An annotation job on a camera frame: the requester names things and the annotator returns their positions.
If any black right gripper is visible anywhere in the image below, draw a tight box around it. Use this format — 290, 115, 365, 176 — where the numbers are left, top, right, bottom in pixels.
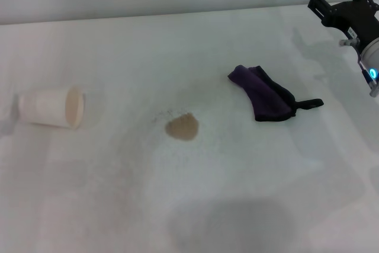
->
307, 0, 379, 50

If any purple rag with black trim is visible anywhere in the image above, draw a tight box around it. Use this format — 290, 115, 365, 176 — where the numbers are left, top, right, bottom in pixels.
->
227, 65, 325, 123

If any brown water stain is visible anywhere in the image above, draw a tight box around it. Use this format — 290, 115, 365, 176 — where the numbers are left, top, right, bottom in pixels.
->
164, 112, 200, 141

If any white paper cup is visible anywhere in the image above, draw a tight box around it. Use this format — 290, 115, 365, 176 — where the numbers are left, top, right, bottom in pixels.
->
18, 85, 86, 131

